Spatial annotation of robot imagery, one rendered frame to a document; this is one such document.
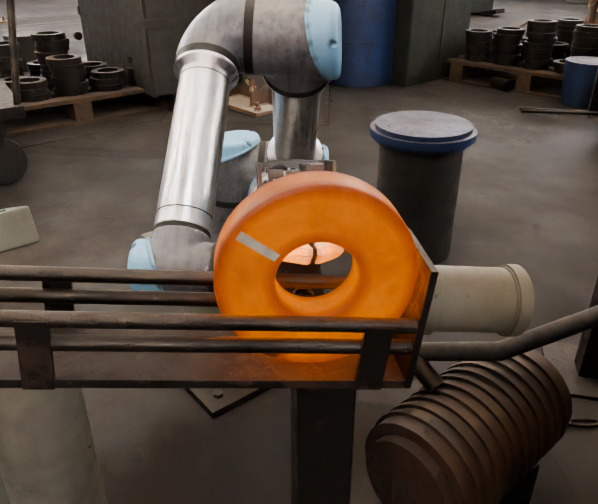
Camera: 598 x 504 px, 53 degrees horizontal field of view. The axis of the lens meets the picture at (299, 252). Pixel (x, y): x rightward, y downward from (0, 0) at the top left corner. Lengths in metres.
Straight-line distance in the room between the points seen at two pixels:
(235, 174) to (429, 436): 0.83
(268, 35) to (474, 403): 0.58
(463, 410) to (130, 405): 0.95
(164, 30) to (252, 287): 3.19
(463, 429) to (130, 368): 0.31
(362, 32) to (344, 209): 3.81
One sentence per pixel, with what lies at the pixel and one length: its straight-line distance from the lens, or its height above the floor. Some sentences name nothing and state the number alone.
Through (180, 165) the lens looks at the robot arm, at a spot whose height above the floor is 0.67.
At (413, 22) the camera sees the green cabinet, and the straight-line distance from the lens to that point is 4.28.
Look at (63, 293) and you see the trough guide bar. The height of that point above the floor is 0.68.
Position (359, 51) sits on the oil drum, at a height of 0.24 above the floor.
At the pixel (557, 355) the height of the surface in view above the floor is 0.01.
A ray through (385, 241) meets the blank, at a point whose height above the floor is 0.74.
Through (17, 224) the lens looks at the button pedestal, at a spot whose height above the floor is 0.60.
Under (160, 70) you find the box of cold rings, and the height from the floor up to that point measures 0.26.
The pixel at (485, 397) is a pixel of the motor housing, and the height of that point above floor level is 0.53.
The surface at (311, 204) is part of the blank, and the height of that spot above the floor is 0.77.
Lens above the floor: 0.93
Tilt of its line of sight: 28 degrees down
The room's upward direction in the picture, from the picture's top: straight up
